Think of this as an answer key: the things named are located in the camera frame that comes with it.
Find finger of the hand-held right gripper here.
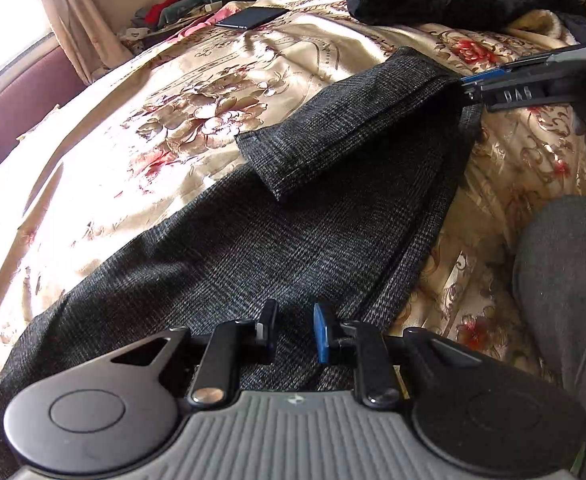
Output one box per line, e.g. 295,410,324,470
460,54,550,88
463,84,492,108

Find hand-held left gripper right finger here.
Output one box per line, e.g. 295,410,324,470
313,302,478,409

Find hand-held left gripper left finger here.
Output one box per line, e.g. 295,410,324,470
110,300,280,409

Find dark grey plaid pants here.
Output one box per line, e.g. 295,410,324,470
0,46,484,461

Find cream fluffy blanket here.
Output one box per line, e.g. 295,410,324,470
509,9,580,47

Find person's grey trouser leg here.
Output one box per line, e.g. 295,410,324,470
512,194,586,443

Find floral beige bedspread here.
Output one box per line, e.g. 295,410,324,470
0,0,586,411

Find black phone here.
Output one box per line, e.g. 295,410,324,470
215,6,290,30

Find pile of colourful clothes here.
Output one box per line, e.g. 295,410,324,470
130,0,214,31

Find maroon upholstered bench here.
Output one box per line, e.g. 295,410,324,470
0,42,90,173

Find beige curtain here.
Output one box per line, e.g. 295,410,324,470
25,0,138,86

